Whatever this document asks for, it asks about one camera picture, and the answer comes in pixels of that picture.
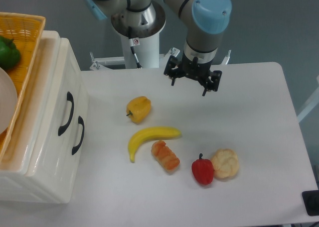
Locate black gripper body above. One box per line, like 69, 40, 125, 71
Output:
163, 54, 222, 92

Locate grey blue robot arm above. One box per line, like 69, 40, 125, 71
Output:
84, 0, 232, 92

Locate white drawer cabinet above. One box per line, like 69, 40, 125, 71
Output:
0, 30, 89, 204

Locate yellow toy bell pepper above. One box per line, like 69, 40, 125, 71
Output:
126, 96, 152, 124

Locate yellow toy banana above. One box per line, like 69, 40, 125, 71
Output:
128, 126, 181, 163

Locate beige toy bread roll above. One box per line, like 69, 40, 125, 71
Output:
211, 149, 239, 179

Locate orange toy croissant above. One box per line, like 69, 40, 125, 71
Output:
151, 140, 180, 173

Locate red toy bell pepper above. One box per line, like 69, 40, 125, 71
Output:
191, 153, 214, 186

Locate black device at edge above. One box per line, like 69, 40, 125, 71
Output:
302, 190, 319, 216

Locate yellow wicker basket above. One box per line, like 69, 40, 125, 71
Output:
0, 12, 46, 158

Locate green toy bell pepper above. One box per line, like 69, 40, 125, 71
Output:
0, 36, 21, 70

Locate white plate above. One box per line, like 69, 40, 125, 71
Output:
0, 68, 17, 133

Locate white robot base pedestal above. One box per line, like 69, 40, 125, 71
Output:
89, 0, 232, 71

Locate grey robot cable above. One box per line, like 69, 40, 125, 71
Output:
127, 26, 143, 69

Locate white metal frame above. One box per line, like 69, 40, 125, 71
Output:
297, 87, 319, 123

